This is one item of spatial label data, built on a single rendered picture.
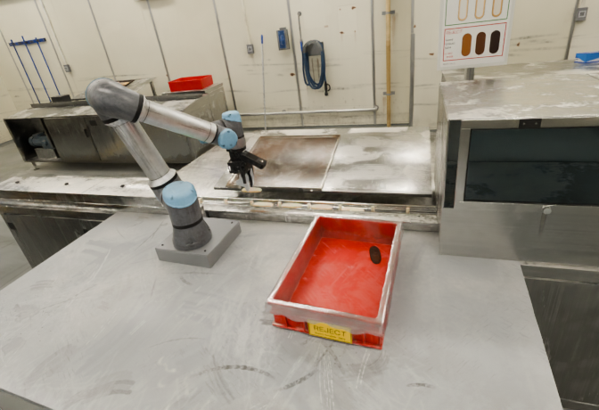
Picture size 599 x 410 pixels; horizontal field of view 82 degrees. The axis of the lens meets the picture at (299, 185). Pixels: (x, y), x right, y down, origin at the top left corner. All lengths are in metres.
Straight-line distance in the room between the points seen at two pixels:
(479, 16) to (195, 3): 4.48
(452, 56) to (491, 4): 0.27
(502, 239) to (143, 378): 1.13
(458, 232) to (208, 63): 5.08
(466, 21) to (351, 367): 1.63
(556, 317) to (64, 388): 1.53
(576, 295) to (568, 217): 0.31
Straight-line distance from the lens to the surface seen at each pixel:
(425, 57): 4.72
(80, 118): 5.32
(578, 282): 1.46
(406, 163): 1.74
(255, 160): 1.52
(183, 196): 1.31
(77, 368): 1.25
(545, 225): 1.30
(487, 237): 1.29
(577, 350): 1.68
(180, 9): 5.99
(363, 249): 1.32
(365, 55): 5.05
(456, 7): 2.01
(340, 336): 1.01
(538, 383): 1.05
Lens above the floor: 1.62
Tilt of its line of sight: 26 degrees down
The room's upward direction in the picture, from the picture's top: 8 degrees counter-clockwise
